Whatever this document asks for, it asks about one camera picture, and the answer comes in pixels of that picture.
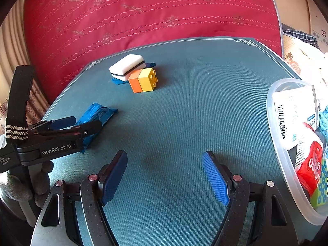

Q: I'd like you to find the striped curtain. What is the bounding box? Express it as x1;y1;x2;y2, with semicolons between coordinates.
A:
0;0;37;114

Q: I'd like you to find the blue snack packet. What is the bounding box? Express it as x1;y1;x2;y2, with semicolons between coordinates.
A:
74;102;118;154

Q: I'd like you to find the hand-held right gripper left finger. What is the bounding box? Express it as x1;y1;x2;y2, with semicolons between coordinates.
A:
31;150;128;246

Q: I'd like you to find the person's left hand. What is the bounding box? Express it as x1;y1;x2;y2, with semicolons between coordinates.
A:
0;159;55;211

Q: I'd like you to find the red quilted mattress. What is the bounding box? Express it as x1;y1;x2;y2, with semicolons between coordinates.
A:
23;0;284;103

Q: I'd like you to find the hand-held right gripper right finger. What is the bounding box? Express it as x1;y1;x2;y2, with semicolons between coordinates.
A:
202;150;299;246

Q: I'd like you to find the green card with blue dots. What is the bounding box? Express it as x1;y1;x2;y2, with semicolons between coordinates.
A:
311;158;328;208

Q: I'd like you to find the flat blue wrapper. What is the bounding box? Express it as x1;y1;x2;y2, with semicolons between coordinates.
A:
111;61;157;85

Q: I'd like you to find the plaid cloth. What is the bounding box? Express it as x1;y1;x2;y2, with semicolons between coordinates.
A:
283;29;320;48

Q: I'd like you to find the white and red snack packet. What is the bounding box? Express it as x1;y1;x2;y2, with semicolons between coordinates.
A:
294;122;325;198

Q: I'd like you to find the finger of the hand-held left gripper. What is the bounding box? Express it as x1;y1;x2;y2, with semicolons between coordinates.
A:
38;120;102;140
28;116;76;134

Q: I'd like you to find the blue knitted cloth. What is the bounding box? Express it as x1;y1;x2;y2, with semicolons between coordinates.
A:
317;105;328;160

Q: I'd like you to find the beige floral cloth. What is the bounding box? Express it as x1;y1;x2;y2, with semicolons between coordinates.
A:
0;81;51;137

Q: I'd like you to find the wooden wardrobe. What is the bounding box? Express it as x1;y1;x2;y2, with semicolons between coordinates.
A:
306;0;328;50

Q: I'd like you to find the floral bed sheet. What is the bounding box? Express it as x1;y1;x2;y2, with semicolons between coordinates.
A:
281;36;328;83

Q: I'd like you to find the clear plastic bowl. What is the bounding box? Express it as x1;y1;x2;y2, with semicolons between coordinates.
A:
266;78;328;226

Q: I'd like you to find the white eraser with black stripe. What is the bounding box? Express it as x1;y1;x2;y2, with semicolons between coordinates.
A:
109;54;145;82

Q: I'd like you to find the orange and yellow toy brick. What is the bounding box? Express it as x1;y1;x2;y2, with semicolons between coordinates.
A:
128;67;157;93

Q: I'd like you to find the white medicine box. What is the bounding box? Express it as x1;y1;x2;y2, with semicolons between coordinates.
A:
272;85;321;149

